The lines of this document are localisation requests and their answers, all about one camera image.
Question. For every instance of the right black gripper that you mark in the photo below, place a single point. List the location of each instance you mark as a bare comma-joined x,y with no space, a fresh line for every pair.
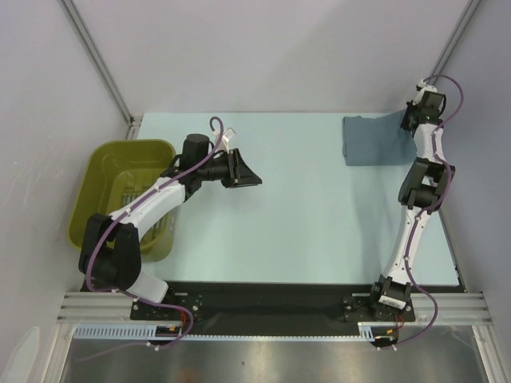
405,124

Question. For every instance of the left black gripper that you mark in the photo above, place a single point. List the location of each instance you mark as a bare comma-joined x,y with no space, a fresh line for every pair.
238,174

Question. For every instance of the blue-grey t shirt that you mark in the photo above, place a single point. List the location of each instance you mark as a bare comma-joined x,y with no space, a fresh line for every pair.
377,141

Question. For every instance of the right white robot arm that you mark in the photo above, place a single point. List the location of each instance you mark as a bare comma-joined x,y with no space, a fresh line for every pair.
421,194

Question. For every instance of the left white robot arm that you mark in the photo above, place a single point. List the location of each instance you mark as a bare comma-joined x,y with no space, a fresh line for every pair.
111,250

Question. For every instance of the olive green plastic basket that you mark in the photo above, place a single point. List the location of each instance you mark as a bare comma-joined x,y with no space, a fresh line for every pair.
116,174

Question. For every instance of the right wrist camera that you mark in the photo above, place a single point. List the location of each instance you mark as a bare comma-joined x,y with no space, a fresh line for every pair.
429,100

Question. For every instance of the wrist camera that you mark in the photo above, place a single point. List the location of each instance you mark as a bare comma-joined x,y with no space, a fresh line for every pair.
225,140
429,100

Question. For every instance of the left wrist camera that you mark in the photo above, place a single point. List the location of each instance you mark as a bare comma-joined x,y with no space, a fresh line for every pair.
225,140

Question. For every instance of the left aluminium corner post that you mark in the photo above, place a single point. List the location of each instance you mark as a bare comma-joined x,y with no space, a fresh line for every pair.
89,45

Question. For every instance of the aluminium corner post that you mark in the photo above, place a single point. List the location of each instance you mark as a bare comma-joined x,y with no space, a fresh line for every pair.
461,28
89,45

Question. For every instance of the right aluminium corner post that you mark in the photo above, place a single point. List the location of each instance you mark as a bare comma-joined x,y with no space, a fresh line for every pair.
461,28

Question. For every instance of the white cable duct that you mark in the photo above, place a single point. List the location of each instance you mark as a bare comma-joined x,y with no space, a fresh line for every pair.
356,332

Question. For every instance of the aluminium frame rail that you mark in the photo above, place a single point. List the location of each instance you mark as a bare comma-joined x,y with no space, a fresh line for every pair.
454,309

